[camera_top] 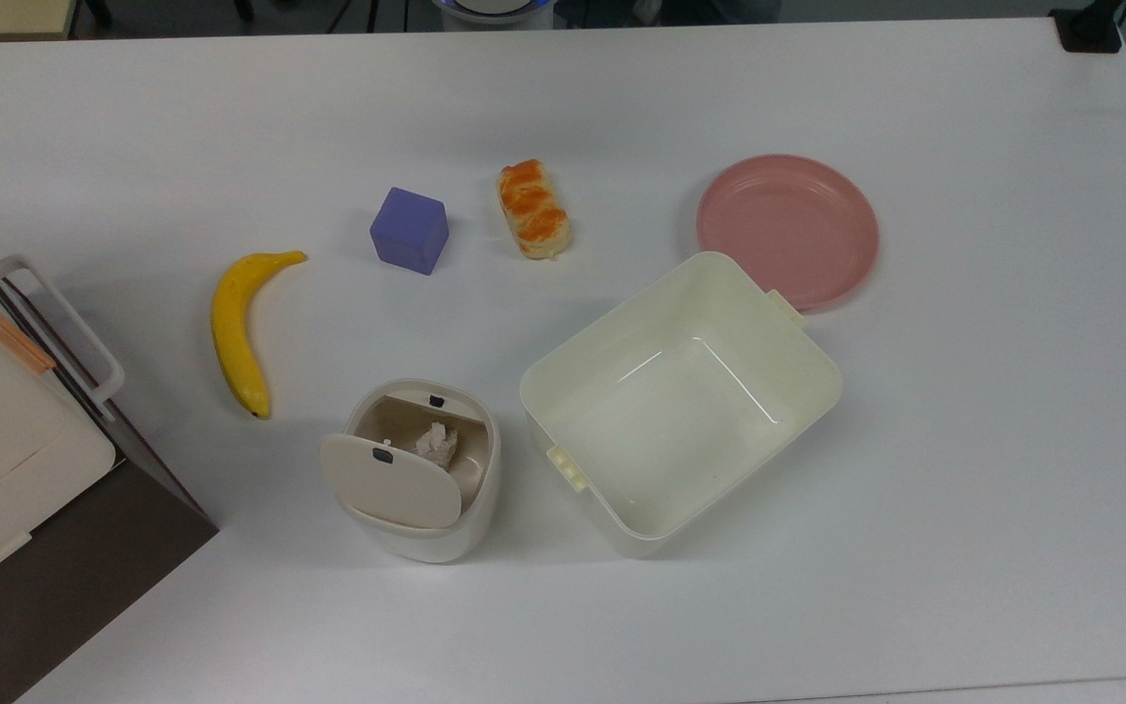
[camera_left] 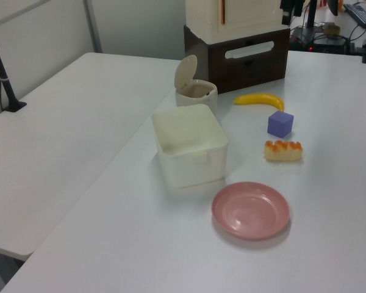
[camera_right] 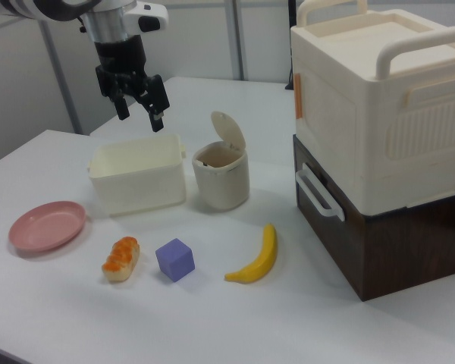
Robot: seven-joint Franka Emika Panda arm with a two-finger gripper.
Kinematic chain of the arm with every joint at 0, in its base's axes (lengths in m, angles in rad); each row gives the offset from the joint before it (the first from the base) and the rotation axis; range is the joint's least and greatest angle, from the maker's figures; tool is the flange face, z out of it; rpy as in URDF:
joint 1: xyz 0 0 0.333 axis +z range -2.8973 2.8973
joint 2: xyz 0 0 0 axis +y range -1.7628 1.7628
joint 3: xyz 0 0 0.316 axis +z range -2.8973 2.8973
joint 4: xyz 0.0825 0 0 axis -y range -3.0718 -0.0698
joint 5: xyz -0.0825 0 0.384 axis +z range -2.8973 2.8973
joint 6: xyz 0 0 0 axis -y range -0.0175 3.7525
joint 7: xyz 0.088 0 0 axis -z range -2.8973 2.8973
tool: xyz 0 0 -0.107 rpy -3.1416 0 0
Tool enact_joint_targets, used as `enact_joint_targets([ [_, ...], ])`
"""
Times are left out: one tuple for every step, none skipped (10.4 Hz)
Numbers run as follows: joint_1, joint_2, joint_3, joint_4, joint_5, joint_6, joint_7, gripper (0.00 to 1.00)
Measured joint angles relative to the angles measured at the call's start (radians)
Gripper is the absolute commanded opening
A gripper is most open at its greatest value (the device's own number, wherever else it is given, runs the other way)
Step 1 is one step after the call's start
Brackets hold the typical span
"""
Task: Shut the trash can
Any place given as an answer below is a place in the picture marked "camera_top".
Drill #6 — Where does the dark brown drawer box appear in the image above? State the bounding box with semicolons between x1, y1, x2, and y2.
0;213;220;704

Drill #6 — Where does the beige small trash can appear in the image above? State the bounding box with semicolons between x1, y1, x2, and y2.
319;378;502;564

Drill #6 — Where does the copper cabinet handle strip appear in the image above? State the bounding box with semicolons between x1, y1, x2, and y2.
0;286;57;375

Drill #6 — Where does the white drawer handle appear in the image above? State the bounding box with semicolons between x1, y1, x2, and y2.
0;255;125;407

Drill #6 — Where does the purple cube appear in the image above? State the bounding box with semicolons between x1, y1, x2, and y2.
369;187;451;277

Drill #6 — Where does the cream open storage box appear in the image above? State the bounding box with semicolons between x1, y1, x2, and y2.
519;251;844;559

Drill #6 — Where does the cream plastic cabinet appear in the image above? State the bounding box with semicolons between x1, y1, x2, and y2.
0;235;117;609

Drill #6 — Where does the beige trash can lid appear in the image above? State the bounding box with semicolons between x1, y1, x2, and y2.
319;432;464;530

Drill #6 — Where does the yellow banana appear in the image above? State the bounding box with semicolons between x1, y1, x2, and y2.
210;250;309;420

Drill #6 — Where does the pink plate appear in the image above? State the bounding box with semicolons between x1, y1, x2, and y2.
696;154;881;314

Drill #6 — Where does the glazed bread roll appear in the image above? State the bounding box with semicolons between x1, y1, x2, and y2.
496;159;573;261

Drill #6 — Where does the black table clamp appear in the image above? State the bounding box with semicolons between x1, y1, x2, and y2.
1049;0;1124;54

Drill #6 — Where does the crumpled white paper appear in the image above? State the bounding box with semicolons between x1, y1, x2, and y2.
413;421;459;466

